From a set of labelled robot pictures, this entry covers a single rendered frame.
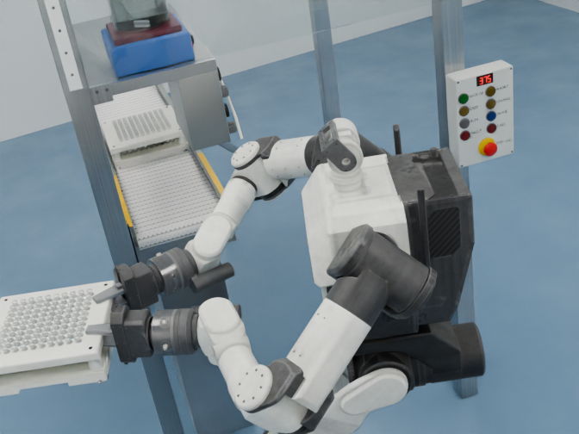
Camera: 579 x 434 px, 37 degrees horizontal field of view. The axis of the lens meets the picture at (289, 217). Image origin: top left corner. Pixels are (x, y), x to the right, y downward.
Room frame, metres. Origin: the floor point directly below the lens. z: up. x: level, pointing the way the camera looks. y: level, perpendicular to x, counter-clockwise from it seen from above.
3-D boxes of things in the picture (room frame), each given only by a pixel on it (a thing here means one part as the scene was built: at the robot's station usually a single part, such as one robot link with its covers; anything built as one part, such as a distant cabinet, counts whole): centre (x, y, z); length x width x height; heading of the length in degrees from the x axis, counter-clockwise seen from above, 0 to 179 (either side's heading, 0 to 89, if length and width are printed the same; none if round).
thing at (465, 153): (2.14, -0.56, 1.03); 0.17 x 0.06 x 0.26; 103
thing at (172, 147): (2.62, 0.43, 0.90); 0.24 x 0.24 x 0.02; 14
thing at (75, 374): (1.42, 0.51, 1.01); 0.24 x 0.24 x 0.02; 88
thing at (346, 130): (1.41, -0.12, 1.34); 0.10 x 0.07 x 0.09; 178
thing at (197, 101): (2.17, 0.19, 1.20); 0.22 x 0.11 x 0.20; 13
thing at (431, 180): (1.40, -0.18, 1.14); 0.34 x 0.30 x 0.36; 178
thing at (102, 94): (2.00, 0.40, 1.31); 0.05 x 0.01 x 0.04; 103
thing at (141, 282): (1.53, 0.32, 1.05); 0.12 x 0.10 x 0.13; 120
